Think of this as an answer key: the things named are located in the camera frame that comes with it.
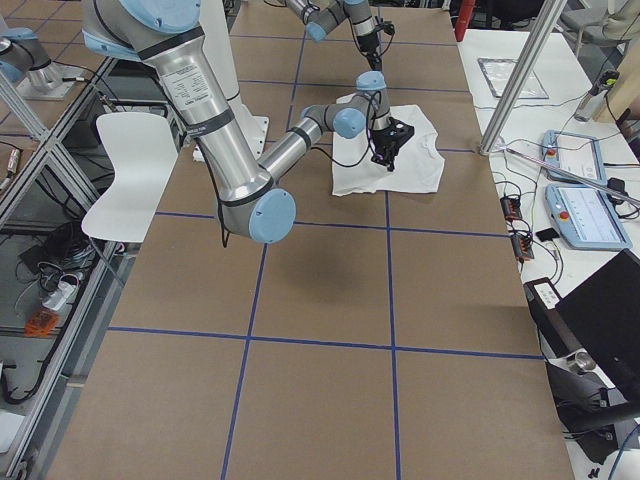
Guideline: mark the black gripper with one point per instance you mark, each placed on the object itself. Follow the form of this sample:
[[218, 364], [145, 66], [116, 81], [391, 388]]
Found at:
[[384, 141], [369, 46]]

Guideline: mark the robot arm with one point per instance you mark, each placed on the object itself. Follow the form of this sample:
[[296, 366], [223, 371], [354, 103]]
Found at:
[[167, 36], [319, 22]]

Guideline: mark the red object at corner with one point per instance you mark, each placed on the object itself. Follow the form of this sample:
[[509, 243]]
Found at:
[[465, 15]]

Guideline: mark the blue teach pendant far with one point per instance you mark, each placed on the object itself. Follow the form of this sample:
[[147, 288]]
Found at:
[[574, 153]]

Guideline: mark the blue teach pendant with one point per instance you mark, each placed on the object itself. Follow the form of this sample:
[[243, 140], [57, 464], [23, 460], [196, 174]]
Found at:
[[574, 153], [585, 218]]

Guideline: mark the blue teach pendant near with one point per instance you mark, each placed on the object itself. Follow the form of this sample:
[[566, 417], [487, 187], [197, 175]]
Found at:
[[585, 218]]

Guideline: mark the long metal pointer stick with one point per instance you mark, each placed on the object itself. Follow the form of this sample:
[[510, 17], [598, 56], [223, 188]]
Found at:
[[572, 176]]

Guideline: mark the white plastic chair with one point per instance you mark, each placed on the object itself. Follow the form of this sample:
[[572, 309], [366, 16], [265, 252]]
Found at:
[[142, 151]]

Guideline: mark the black laptop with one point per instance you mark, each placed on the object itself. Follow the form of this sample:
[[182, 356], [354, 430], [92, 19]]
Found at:
[[601, 315]]

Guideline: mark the white power strip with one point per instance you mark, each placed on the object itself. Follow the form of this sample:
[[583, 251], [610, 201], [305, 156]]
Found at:
[[56, 300]]

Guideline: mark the orange device on floor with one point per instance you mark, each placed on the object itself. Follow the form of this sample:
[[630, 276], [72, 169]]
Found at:
[[41, 323]]

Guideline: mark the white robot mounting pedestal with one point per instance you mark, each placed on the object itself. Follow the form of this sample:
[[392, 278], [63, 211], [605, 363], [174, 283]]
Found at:
[[218, 52]]

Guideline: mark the aluminium frame post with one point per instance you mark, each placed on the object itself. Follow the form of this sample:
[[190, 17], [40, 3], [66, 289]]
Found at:
[[533, 46]]

